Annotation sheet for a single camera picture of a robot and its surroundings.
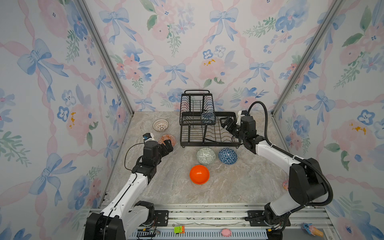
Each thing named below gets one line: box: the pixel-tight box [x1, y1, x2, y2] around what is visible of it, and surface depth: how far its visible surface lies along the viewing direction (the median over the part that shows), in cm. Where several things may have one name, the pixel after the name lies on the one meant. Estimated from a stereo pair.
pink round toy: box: [221, 228, 232, 237], surface depth 70 cm
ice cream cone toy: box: [301, 222, 324, 238], surface depth 71 cm
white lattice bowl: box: [152, 118, 169, 132], surface depth 112 cm
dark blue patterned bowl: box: [218, 147, 238, 165], surface depth 96 cm
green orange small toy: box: [174, 225, 185, 234], surface depth 70 cm
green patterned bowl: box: [196, 147, 216, 165], surface depth 96 cm
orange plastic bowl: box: [189, 164, 210, 185], surface depth 86 cm
